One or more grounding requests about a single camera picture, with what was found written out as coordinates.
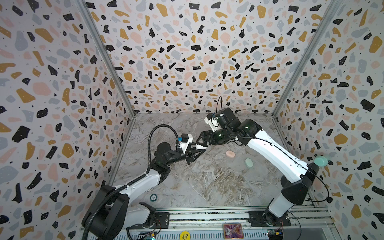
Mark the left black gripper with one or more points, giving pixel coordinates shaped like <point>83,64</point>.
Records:
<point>187,153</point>

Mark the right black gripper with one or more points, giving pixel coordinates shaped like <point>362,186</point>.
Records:
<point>207,138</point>

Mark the pink earbud case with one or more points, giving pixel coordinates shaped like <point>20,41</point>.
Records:
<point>230,154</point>

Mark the mint green earbud case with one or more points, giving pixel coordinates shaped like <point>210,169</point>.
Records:
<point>249,163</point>

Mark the white earbud case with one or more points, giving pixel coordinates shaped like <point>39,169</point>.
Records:
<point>200,147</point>

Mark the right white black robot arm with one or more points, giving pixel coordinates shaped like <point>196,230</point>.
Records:
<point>298,176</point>

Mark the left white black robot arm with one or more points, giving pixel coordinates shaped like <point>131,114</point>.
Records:
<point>110,211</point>

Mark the yellow round sticker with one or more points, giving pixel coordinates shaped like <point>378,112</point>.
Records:
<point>185,235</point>

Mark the pink square card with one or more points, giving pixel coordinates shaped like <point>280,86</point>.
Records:
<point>233,231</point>

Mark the mint green microphone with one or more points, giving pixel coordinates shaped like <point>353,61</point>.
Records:
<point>321,161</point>

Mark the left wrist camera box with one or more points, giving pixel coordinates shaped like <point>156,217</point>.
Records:
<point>183,142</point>

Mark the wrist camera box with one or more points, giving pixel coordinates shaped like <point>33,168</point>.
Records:
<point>212,121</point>
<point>183,142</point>

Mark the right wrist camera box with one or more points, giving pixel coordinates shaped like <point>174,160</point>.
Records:
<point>212,121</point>

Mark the teal ring poker chip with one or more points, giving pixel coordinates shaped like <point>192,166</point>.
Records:
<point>153,197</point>

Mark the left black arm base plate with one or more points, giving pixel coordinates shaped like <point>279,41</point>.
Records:
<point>157,220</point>

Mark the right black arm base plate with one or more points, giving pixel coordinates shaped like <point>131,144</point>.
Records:
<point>264,218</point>

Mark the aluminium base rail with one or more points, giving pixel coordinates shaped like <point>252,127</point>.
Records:
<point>307,223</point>

